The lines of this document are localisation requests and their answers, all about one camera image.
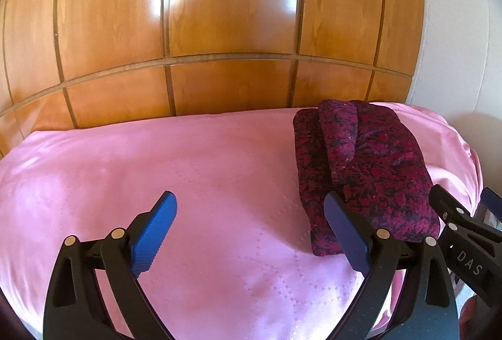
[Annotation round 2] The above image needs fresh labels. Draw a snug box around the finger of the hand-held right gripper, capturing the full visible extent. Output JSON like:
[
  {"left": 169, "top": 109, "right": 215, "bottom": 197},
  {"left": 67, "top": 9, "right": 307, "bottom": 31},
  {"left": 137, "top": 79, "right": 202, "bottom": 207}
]
[
  {"left": 479, "top": 187, "right": 502, "bottom": 217},
  {"left": 428, "top": 185, "right": 473, "bottom": 233}
]

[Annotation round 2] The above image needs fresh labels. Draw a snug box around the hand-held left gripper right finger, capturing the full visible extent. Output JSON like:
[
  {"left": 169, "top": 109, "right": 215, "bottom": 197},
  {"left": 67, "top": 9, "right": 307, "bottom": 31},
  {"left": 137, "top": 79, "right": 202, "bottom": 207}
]
[{"left": 323, "top": 192, "right": 459, "bottom": 340}]

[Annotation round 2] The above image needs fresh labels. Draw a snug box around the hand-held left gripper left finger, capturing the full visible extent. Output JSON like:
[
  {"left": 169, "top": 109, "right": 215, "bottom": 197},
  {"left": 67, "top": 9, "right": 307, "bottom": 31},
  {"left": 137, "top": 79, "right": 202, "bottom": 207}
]
[{"left": 42, "top": 191, "right": 178, "bottom": 340}]

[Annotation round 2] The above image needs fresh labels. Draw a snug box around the red and black patterned sweater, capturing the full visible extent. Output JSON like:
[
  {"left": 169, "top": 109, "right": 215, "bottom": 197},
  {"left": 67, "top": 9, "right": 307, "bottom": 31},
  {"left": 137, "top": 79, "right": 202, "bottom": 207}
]
[{"left": 293, "top": 99, "right": 442, "bottom": 257}]

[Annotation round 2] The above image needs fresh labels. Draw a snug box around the pink blanket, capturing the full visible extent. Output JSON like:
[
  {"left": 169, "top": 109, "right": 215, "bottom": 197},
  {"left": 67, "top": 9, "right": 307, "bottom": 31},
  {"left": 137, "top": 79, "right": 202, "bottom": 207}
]
[{"left": 0, "top": 101, "right": 483, "bottom": 340}]

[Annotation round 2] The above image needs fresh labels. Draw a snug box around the wooden panelled headboard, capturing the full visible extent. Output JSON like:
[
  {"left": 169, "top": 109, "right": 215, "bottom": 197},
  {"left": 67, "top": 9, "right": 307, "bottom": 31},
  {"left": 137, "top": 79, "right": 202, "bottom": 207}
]
[{"left": 0, "top": 0, "right": 426, "bottom": 158}]

